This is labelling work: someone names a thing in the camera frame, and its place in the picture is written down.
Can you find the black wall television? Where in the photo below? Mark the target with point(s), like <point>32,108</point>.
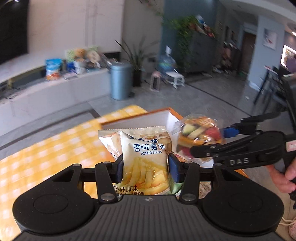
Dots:
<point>14,29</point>

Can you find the round rice cake packet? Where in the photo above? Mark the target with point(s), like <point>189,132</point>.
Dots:
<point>204,189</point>

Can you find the potato sticks bag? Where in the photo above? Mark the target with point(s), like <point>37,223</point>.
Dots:
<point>145,158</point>

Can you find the hanging ivy plant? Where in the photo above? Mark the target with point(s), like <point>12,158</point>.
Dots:
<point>185,27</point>

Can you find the person's right hand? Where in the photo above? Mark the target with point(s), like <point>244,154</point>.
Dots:
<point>283,181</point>

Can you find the mixed fruit snack bag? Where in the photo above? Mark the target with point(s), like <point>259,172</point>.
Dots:
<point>197,130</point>

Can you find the white round stool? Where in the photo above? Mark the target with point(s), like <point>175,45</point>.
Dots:
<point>176,79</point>

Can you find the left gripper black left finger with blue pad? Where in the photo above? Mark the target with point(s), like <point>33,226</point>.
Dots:
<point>107,173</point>

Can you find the yellow checkered tablecloth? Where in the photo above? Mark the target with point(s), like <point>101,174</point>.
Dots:
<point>30,166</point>

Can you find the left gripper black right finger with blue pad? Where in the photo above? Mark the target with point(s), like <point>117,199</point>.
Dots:
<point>187,173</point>

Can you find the potted plant by bin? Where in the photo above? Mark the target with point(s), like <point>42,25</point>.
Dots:
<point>136,55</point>

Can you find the blue snack bag on console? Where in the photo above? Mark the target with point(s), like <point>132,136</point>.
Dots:
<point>53,68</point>

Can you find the blue water jug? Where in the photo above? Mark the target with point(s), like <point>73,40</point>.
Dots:
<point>166,62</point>

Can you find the pink small heater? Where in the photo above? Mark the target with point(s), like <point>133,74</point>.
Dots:
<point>155,81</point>

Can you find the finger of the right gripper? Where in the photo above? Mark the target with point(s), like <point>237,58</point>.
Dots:
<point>248,126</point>
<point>208,149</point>

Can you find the dark dining chair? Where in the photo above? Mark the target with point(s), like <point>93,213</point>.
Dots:
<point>278,85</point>

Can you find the white marble tv console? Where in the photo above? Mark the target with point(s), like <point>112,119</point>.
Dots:
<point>50,97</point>

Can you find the grey metal trash bin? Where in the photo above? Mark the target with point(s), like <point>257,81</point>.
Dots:
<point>121,80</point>

